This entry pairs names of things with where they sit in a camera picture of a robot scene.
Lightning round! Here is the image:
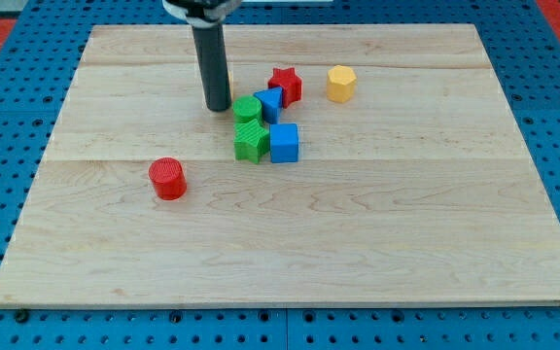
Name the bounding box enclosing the white black robot end mount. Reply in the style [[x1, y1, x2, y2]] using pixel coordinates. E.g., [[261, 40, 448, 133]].
[[161, 0, 242, 24]]

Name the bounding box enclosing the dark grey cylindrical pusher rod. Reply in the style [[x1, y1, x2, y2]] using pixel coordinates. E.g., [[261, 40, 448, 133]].
[[192, 24, 231, 112]]

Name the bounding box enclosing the yellow heart block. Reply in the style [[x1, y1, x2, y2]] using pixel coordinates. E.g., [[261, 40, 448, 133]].
[[227, 71, 234, 102]]

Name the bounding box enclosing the wooden board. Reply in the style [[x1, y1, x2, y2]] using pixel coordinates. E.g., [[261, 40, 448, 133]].
[[0, 24, 560, 309]]

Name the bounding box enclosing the green cylinder block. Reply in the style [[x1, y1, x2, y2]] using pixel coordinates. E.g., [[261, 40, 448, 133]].
[[232, 95, 263, 123]]

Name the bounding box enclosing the blue triangle block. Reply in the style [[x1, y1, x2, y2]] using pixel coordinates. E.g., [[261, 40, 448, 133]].
[[254, 87, 283, 124]]

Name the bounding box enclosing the red star block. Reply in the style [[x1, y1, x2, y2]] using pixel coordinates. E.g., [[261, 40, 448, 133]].
[[267, 67, 302, 108]]

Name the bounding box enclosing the green star block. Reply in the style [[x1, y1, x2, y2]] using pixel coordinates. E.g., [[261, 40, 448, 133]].
[[233, 120, 270, 164]]

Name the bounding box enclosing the blue cube block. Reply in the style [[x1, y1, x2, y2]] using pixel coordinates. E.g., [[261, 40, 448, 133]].
[[269, 123, 299, 163]]

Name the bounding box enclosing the yellow hexagon block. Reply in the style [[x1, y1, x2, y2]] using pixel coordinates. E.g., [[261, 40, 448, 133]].
[[326, 65, 357, 103]]

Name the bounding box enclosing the red cylinder block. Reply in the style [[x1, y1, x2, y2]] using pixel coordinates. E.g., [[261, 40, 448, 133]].
[[148, 157, 187, 200]]

